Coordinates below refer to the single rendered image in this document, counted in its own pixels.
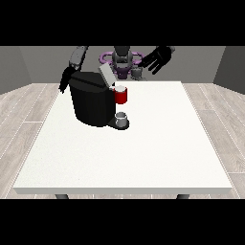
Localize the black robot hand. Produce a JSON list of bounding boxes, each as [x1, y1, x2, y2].
[[58, 65, 77, 95], [137, 46, 173, 77]]

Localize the small grey coffee pod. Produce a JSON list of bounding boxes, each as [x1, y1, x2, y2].
[[131, 66, 144, 80]]

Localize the black coffee machine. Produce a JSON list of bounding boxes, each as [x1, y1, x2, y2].
[[68, 70, 130, 130]]

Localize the pale grey machine lid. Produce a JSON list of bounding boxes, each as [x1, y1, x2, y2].
[[98, 62, 116, 87]]

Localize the red pod holder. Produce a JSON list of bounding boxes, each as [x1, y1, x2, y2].
[[113, 85, 129, 105]]

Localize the grey robot trunk purple rings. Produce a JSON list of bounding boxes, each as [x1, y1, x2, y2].
[[99, 46, 144, 80]]

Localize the small grey cup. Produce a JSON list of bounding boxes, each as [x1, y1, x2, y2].
[[114, 111, 129, 128]]

